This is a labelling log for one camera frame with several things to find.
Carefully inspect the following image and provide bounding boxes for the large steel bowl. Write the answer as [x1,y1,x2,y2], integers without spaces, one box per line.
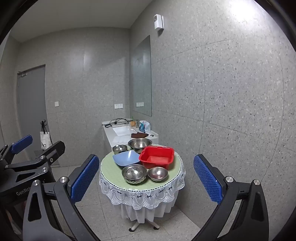
[128,138,152,154]

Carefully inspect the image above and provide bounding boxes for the blue square bowl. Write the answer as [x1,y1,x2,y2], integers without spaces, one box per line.
[112,150,141,169]

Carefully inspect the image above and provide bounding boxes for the black cables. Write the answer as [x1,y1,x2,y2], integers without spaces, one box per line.
[105,118,132,127]

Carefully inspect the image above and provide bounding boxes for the medium steel bowl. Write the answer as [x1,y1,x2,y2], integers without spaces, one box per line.
[122,165,148,185]

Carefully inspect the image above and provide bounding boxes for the white table pedestal base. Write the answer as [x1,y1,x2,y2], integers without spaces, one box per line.
[129,219,160,232]

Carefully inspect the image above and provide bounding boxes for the small steel bowl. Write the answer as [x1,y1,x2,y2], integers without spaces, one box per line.
[112,144,128,155]
[147,167,169,182]

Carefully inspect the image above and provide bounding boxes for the round table with tablecloth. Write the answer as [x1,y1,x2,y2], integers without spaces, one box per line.
[99,144,186,224]

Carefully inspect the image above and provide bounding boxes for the white tote bag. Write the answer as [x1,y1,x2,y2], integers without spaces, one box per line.
[40,131,53,151]

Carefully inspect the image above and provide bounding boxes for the wall mirror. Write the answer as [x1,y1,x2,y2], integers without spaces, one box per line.
[131,35,152,117]

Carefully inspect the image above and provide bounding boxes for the white wall-mounted device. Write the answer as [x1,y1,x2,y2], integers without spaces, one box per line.
[154,14,164,30]

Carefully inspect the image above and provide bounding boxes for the white sink counter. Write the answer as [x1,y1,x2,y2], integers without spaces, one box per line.
[102,119,159,160]

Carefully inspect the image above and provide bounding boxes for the grey door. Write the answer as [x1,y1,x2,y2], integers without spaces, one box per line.
[16,64,61,167]

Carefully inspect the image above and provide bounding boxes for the red plastic basin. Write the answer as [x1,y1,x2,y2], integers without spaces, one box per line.
[139,146,175,170]

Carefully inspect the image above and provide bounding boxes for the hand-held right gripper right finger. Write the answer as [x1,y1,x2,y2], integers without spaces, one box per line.
[192,154,270,241]

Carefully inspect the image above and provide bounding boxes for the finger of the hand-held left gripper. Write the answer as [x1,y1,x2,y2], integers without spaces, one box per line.
[0,135,33,166]
[5,141,65,172]

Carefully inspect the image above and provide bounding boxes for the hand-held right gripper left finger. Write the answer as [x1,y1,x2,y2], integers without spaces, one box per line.
[22,154,102,241]

